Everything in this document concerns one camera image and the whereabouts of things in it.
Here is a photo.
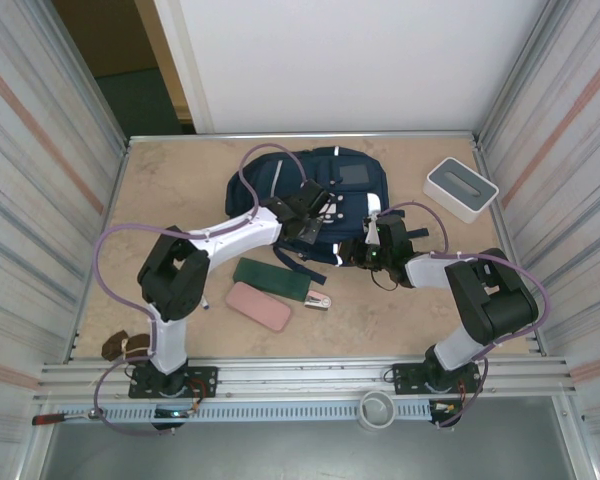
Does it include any navy blue backpack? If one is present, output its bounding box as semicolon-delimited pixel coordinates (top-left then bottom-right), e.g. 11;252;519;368
224;144;431;286

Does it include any pink stapler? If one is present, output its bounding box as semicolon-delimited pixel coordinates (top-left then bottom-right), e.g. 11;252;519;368
303;292;333;315

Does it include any green pencil case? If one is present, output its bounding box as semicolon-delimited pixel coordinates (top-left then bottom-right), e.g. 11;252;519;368
232;255;312;304

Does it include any pink pencil case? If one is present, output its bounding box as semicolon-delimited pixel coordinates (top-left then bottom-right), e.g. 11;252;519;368
224;281;295;334

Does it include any white grey tissue box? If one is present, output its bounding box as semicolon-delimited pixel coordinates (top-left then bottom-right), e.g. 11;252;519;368
422;156;500;225

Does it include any aluminium mounting rail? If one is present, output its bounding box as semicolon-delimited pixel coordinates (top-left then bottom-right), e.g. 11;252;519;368
32;355;579;405

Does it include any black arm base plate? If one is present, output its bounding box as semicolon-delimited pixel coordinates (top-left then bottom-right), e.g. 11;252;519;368
128;366;219;400
390;363;481;396

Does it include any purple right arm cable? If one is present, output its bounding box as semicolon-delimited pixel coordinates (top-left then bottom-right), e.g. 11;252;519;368
372;201;553;430

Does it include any slotted grey cable duct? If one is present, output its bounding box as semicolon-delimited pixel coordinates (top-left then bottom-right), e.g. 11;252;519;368
94;402;439;421

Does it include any brown block with string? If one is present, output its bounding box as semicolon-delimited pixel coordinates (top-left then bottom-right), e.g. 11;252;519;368
101;329;151;362

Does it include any red handled tool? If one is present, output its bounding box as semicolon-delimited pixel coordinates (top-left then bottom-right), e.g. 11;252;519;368
31;409;104;426

